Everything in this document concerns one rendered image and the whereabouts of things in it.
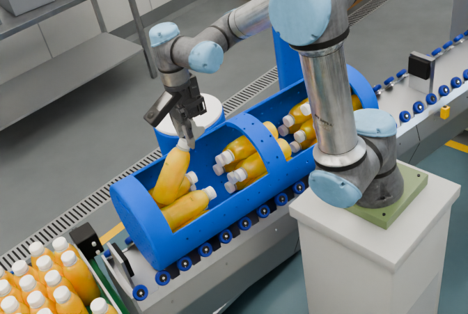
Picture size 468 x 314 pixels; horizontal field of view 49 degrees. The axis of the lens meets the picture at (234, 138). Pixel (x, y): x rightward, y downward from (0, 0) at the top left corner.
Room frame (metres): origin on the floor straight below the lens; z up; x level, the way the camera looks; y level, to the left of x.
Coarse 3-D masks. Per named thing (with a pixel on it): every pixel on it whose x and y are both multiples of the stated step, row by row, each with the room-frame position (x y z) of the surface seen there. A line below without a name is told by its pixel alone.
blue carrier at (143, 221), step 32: (288, 96) 1.53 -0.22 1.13; (224, 128) 1.38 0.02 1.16; (256, 128) 1.25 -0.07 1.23; (160, 160) 1.21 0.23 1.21; (192, 160) 1.33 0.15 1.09; (288, 160) 1.19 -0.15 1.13; (128, 192) 1.07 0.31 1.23; (224, 192) 1.28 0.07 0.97; (256, 192) 1.12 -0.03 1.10; (128, 224) 1.11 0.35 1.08; (160, 224) 0.99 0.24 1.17; (192, 224) 1.01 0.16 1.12; (224, 224) 1.06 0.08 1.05; (160, 256) 0.95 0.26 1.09
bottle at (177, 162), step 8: (176, 152) 1.16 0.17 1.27; (184, 152) 1.16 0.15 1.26; (168, 160) 1.16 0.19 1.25; (176, 160) 1.14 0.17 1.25; (184, 160) 1.15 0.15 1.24; (168, 168) 1.14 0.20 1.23; (176, 168) 1.13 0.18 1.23; (184, 168) 1.14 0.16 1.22; (160, 176) 1.14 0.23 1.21; (168, 176) 1.13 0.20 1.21; (176, 176) 1.13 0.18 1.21; (184, 176) 1.14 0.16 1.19; (160, 184) 1.13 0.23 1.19; (168, 184) 1.12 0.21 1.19; (176, 184) 1.12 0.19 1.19; (160, 192) 1.11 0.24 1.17; (168, 192) 1.11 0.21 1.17; (176, 192) 1.12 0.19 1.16; (160, 200) 1.10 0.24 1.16; (168, 200) 1.10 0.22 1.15
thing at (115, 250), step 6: (108, 246) 1.07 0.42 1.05; (114, 246) 1.06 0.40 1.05; (114, 252) 1.04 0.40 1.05; (120, 252) 1.04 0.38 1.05; (114, 258) 1.05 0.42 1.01; (120, 258) 1.01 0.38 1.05; (126, 258) 1.01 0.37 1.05; (120, 264) 0.99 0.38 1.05; (126, 264) 1.00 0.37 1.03; (120, 270) 1.04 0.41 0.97; (126, 270) 0.99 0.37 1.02; (132, 270) 1.01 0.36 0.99; (126, 276) 1.00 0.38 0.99; (132, 282) 1.00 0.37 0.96; (132, 288) 0.99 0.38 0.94
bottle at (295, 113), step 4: (304, 100) 1.48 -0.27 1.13; (296, 104) 1.47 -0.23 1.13; (300, 104) 1.46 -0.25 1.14; (292, 108) 1.46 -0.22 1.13; (296, 108) 1.45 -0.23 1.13; (292, 112) 1.44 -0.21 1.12; (296, 112) 1.43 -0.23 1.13; (300, 112) 1.43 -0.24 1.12; (292, 116) 1.42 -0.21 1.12; (296, 116) 1.42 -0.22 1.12; (300, 116) 1.42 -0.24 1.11; (304, 116) 1.42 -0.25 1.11; (308, 116) 1.43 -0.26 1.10; (296, 120) 1.42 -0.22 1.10; (300, 120) 1.42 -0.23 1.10; (304, 120) 1.42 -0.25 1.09; (296, 124) 1.43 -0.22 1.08
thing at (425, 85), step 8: (416, 56) 1.70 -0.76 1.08; (424, 56) 1.69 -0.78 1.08; (408, 64) 1.72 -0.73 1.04; (416, 64) 1.68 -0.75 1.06; (424, 64) 1.65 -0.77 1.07; (432, 64) 1.65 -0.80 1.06; (408, 72) 1.72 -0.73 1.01; (416, 72) 1.68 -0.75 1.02; (424, 72) 1.65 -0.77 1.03; (432, 72) 1.65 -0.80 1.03; (416, 80) 1.70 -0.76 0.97; (424, 80) 1.67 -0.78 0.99; (432, 80) 1.65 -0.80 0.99; (416, 88) 1.70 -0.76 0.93; (424, 88) 1.66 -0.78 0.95; (432, 88) 1.66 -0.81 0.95
